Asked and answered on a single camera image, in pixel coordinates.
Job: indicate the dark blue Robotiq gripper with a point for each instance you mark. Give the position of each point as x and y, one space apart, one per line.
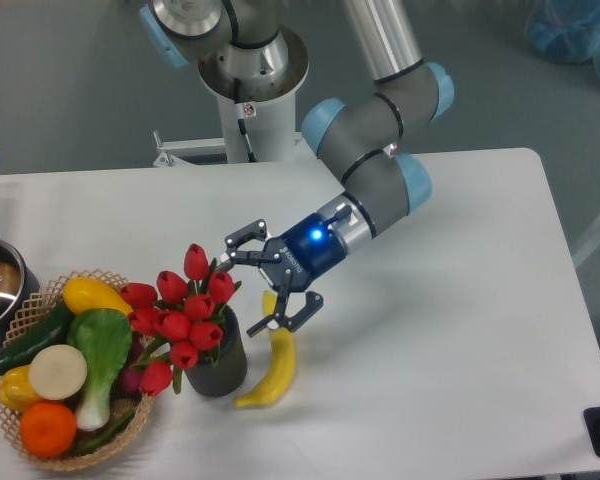
304 252

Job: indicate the red tulip bouquet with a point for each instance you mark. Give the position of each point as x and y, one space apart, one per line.
183 314

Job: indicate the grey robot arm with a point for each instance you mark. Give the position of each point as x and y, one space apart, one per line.
352 142

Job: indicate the dark grey ribbed vase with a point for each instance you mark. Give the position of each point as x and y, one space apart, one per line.
228 373

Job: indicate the yellow toy banana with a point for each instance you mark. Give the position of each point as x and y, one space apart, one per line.
279 375

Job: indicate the green toy bok choy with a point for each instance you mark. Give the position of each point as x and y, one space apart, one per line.
103 336

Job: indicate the purple toy sweet potato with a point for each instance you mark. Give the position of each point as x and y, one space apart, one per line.
129 378

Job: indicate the yellow toy squash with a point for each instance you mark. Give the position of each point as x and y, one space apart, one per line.
97 305

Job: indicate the green toy cucumber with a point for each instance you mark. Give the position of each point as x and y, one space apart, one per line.
51 330

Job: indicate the green toy bean pod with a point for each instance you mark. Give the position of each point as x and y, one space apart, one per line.
116 427

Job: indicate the woven wicker basket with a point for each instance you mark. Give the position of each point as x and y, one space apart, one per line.
135 408

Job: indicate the orange toy orange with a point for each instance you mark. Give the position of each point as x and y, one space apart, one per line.
48 429

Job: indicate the yellow toy bell pepper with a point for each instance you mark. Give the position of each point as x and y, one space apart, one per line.
16 391

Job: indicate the blue plastic bag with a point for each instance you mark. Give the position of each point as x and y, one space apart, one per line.
566 32

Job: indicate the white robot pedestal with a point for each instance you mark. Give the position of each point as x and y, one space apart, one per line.
255 91

